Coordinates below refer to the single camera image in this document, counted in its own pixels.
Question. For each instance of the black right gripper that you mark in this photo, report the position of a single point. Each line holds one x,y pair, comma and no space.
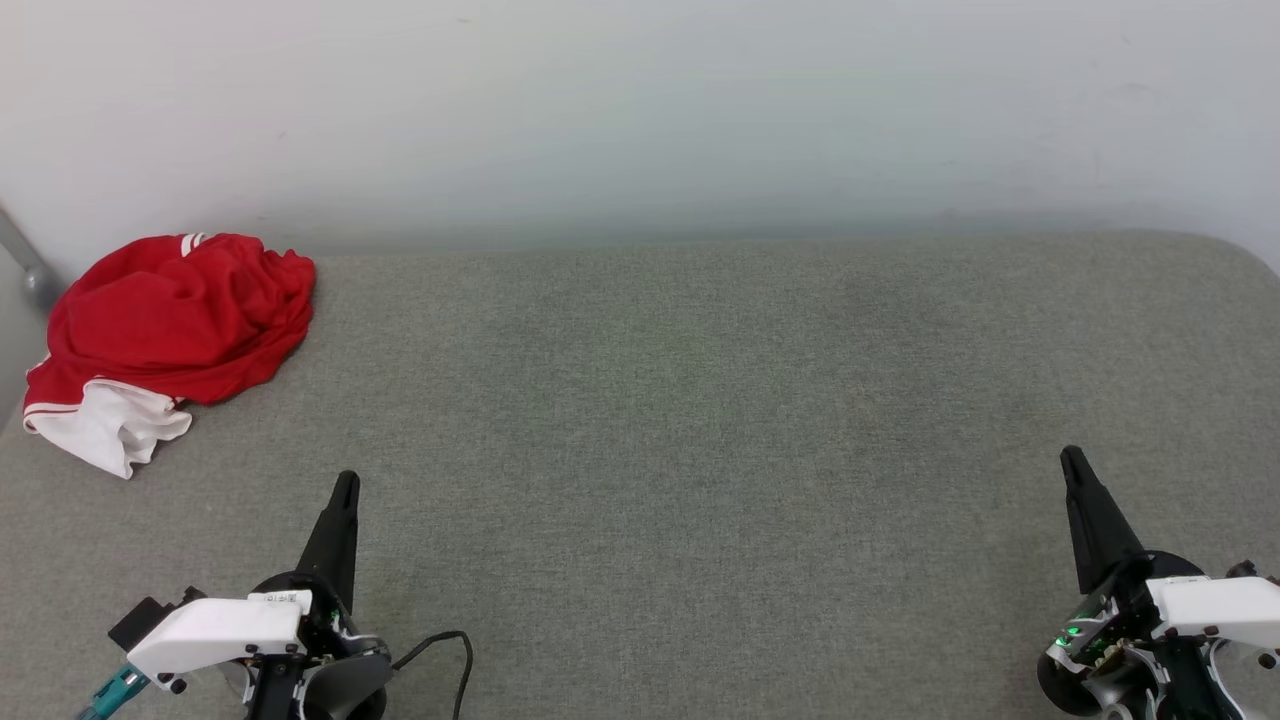
1120,660

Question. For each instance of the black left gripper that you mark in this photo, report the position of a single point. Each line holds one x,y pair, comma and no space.
335,680

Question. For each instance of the red and white jersey shirt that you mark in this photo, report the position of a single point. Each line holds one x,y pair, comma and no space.
170,320

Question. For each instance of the grey fabric sofa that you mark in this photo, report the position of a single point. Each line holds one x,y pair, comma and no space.
700,400

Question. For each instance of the grey metal pole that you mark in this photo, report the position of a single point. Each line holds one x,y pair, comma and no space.
38,280

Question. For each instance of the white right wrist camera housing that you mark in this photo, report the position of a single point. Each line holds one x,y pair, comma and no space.
1220,605

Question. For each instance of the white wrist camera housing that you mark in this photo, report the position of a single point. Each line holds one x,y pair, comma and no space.
1220,605
215,628

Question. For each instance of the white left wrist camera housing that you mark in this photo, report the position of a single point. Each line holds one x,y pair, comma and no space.
215,628

